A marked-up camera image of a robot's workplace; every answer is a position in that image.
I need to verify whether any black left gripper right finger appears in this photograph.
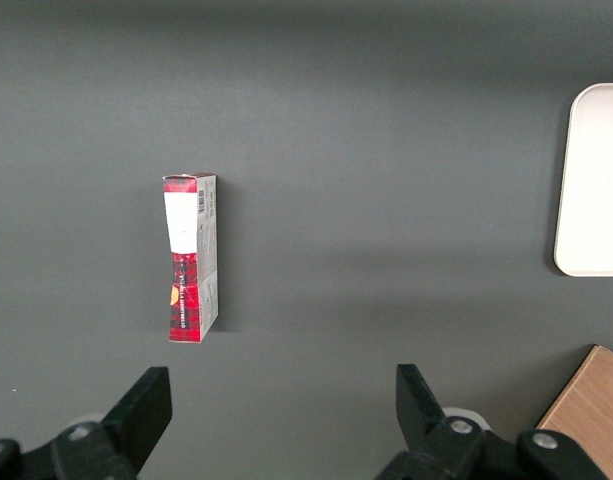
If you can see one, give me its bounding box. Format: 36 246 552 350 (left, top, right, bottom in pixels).
373 363 612 480

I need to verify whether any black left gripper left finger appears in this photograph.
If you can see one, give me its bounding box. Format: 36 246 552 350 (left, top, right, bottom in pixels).
0 366 174 480

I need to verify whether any cream rectangular tray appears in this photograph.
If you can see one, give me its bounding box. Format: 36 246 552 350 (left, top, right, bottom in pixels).
553 82 613 278

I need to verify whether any wooden drawer cabinet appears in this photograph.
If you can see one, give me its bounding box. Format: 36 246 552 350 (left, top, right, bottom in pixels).
535 343 613 480

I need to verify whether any red and grey carton box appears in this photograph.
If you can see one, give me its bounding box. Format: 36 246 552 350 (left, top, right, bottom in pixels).
161 172 220 345

